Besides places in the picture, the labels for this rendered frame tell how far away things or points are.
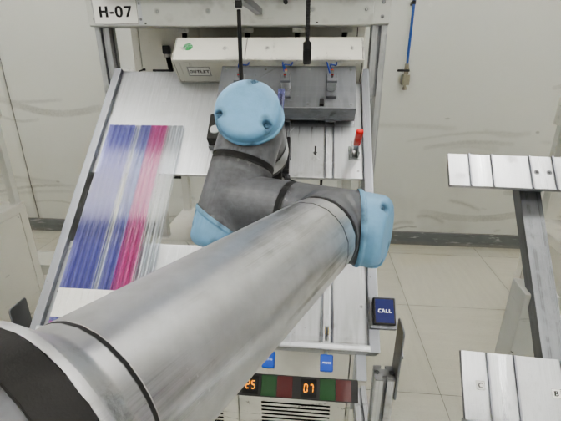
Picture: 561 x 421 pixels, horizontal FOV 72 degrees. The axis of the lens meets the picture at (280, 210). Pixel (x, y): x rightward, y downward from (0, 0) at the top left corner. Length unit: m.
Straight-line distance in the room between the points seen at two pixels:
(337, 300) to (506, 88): 2.19
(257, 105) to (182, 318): 0.30
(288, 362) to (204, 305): 1.07
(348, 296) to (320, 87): 0.51
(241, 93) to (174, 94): 0.70
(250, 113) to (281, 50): 0.64
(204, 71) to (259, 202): 0.74
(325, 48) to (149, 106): 0.48
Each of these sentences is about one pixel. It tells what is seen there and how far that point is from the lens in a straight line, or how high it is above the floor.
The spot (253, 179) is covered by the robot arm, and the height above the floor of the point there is 1.11.
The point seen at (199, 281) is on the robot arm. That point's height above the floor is 1.14.
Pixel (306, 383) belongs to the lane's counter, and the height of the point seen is 0.66.
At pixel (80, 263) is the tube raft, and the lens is 0.96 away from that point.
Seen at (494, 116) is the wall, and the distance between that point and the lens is 2.81.
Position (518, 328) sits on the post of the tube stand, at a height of 0.75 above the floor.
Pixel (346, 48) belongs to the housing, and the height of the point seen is 1.26.
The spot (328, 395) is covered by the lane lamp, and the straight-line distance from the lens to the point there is 0.80.
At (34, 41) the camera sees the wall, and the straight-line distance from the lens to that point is 3.14.
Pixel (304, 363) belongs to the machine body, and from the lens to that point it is 1.25.
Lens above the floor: 1.24
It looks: 21 degrees down
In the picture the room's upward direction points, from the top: straight up
